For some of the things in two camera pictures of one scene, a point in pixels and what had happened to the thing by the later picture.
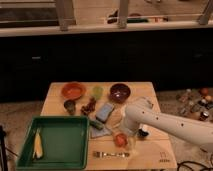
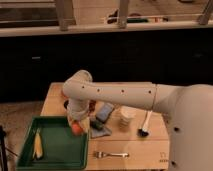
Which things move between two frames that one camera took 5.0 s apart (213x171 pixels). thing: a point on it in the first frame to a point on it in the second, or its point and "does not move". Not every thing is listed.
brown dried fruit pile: x=89 y=107 does not move
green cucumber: x=96 y=124 does not move
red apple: x=121 y=140 to x=77 y=129
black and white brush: x=143 y=132 does not move
